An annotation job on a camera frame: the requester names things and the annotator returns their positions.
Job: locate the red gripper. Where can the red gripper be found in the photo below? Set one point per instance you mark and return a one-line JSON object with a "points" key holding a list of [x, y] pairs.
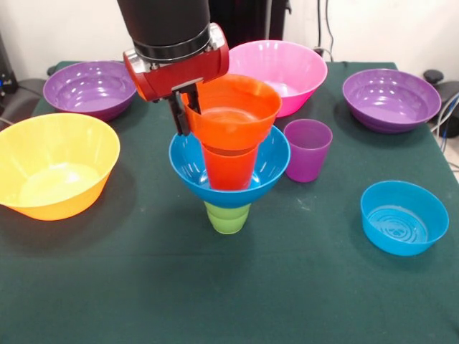
{"points": [[179, 77]]}

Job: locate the orange plastic bowl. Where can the orange plastic bowl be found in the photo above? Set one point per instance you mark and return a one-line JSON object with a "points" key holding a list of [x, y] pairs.
{"points": [[233, 132]]}

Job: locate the orange plastic cup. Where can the orange plastic cup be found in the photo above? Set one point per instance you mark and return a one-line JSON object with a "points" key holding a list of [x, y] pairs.
{"points": [[229, 172]]}

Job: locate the deep blue plastic bowl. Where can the deep blue plastic bowl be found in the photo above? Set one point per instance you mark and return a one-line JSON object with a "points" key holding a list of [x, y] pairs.
{"points": [[272, 168]]}

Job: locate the purple plastic bowl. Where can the purple plastic bowl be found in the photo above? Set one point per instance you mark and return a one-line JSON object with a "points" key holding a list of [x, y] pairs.
{"points": [[391, 109], [89, 105]]}

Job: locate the pink plastic bowl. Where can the pink plastic bowl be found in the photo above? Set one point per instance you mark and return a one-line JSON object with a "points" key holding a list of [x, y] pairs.
{"points": [[297, 71]]}

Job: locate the green plastic cup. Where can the green plastic cup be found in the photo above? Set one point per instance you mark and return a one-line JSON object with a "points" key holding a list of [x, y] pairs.
{"points": [[226, 224]]}

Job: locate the purple plastic cup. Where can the purple plastic cup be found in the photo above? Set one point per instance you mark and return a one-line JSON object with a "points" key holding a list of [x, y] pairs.
{"points": [[310, 165]]}

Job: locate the yellow plastic bowl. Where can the yellow plastic bowl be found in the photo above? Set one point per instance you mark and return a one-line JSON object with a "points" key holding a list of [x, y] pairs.
{"points": [[54, 186]]}

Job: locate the black device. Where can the black device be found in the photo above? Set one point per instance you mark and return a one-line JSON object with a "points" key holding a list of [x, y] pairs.
{"points": [[7, 82]]}

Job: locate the dark green table cloth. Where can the dark green table cloth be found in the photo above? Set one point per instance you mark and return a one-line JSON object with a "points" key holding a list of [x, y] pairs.
{"points": [[229, 286]]}

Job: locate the low blue plastic bowl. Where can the low blue plastic bowl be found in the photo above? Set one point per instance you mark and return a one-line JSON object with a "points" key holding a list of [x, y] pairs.
{"points": [[394, 242]]}

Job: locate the black round knob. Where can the black round knob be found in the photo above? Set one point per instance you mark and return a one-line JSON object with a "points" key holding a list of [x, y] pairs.
{"points": [[433, 76]]}

